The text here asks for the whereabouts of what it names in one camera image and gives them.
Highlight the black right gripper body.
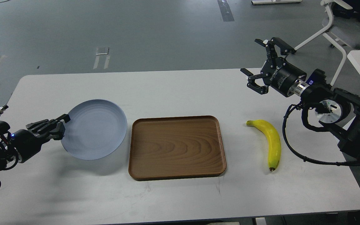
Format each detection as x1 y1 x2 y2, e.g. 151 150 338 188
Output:
261 57 307 97

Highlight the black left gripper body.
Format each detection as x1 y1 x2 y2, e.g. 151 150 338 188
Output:
11 129 50 163

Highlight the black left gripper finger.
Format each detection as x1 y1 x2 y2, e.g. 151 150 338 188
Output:
26 114 71 131
42 124 65 140

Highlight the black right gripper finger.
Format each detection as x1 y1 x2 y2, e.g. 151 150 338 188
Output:
254 37 296 62
241 68 269 94

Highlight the light blue plate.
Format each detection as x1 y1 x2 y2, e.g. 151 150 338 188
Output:
61 99 128 160

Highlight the yellow banana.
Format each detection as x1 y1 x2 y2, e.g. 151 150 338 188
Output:
246 119 282 172

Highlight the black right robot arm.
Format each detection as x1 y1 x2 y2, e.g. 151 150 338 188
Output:
240 37 360 167

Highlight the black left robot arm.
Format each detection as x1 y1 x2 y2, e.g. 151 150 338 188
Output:
0 105 71 171

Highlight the white table base bar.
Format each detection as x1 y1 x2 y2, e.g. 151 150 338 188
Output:
251 0 302 5

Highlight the white office chair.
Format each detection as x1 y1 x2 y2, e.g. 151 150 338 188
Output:
294 0 360 85

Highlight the brown wooden tray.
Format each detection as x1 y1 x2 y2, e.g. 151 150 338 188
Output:
128 115 227 181

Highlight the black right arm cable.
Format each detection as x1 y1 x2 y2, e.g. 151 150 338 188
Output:
282 104 360 166

